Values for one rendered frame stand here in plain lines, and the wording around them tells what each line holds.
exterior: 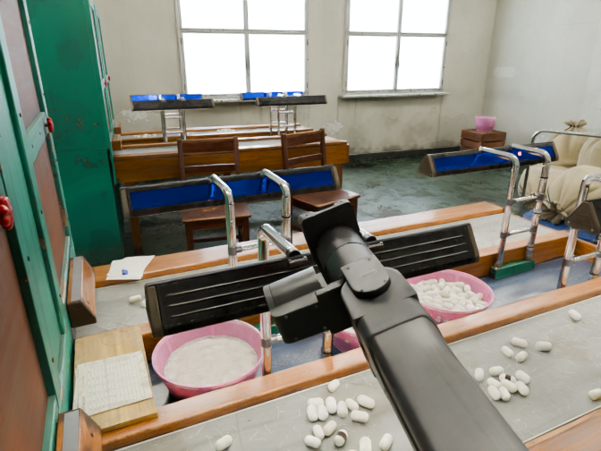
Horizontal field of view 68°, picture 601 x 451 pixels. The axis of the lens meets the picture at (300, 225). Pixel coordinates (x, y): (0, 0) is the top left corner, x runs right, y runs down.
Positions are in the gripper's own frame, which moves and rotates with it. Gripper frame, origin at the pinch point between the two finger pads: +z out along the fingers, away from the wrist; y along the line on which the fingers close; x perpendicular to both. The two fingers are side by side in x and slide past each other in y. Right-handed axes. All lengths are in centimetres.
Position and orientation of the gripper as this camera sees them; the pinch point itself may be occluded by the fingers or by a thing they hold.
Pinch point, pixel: (321, 221)
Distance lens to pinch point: 63.4
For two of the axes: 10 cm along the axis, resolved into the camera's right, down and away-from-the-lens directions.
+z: -1.8, -3.5, 9.2
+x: 9.3, -3.7, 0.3
